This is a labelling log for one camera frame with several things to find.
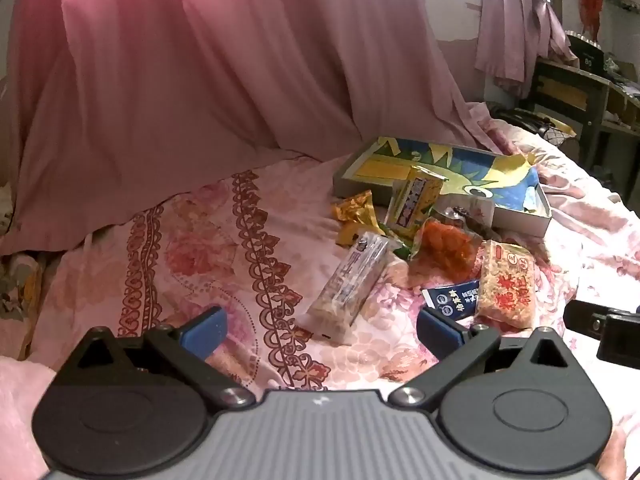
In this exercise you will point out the black box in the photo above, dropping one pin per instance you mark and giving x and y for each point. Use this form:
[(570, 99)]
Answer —
[(584, 55)]

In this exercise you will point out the floral pink bedsheet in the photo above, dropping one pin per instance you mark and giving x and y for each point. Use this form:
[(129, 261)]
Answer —
[(200, 270)]

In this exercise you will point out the dark blue snack packet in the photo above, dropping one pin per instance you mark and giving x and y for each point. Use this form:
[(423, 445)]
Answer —
[(450, 301)]

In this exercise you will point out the pink curtain sheet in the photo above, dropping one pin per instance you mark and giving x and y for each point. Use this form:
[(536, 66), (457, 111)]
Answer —
[(200, 70)]

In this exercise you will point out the white red printed snack packet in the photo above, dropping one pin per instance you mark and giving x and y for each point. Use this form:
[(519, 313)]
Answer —
[(472, 212)]

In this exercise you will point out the pink hanging cloth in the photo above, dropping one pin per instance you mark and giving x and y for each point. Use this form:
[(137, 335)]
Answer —
[(515, 25)]

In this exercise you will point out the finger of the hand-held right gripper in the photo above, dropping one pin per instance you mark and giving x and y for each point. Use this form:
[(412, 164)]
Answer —
[(585, 319)]

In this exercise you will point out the clear packet of orange snack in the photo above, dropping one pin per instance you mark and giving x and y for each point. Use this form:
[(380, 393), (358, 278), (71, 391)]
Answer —
[(445, 250)]

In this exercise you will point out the pink fluffy blanket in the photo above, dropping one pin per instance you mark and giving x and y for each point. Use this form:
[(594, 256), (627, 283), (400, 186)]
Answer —
[(22, 410)]

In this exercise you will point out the long clear grain bar packet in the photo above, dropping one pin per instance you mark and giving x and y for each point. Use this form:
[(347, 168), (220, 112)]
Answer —
[(347, 285)]

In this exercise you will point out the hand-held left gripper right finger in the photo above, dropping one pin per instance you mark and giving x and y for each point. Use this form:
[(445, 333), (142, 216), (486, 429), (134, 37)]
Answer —
[(440, 332)]

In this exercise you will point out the green stick snack packet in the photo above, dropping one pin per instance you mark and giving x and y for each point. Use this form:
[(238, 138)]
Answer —
[(396, 246)]

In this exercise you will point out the yellow seaweed snack packet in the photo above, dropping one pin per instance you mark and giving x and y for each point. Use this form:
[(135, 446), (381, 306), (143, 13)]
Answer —
[(415, 200)]

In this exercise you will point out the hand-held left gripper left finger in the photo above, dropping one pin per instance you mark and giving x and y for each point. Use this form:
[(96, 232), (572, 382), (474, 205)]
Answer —
[(202, 332)]

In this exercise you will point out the black bag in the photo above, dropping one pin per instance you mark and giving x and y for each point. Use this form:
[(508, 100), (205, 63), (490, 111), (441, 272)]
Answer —
[(525, 119)]

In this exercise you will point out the golden snack packet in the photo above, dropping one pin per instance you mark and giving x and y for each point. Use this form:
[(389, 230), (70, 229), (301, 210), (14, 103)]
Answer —
[(356, 206)]

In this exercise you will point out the dark wooden desk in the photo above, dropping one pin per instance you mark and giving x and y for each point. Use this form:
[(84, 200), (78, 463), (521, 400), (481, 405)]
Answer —
[(590, 95)]

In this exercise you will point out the colourful printed cardboard box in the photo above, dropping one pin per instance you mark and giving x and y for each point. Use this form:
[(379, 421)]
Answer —
[(460, 160)]

